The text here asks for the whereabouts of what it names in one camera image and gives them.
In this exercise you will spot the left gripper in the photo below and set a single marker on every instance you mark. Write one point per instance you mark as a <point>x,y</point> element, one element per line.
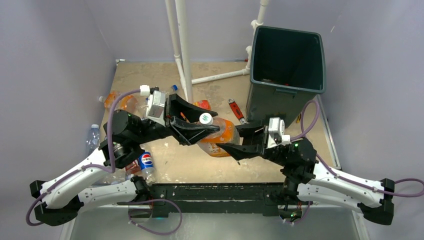
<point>186,132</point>

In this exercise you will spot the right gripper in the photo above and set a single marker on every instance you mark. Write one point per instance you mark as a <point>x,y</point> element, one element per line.
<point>239,152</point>

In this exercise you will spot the orange juice bottle white cap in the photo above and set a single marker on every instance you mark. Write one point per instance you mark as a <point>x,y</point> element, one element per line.
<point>227,134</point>

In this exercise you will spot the red label squat bottle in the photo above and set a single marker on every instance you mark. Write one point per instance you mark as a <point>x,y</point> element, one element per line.
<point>204,104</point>

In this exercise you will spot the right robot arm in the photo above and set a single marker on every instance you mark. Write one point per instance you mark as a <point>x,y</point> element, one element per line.
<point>308,179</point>

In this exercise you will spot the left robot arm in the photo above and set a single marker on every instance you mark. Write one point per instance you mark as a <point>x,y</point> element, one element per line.
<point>61,199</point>

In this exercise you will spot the dark green plastic bin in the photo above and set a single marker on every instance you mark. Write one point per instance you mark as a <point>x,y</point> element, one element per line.
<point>287,69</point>

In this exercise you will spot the pepsi bottle blue cap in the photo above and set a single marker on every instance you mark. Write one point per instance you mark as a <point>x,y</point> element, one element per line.
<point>173,89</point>

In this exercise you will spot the red adjustable wrench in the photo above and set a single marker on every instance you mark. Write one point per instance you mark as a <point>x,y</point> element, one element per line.
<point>237,111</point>

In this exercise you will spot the pepsi bottle near base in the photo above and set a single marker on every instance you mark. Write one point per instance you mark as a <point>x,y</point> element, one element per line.
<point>148,171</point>

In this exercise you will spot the orange label bottle far left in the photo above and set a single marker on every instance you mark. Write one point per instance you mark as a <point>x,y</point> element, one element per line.
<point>129,103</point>

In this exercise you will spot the clear water bottle left edge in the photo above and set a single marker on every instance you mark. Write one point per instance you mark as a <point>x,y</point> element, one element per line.
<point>93,139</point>

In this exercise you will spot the white pvc pipe frame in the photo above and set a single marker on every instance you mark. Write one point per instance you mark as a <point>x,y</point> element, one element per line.
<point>178,25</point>

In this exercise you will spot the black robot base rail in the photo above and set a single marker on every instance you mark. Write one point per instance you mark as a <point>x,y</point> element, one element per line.
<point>266,198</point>

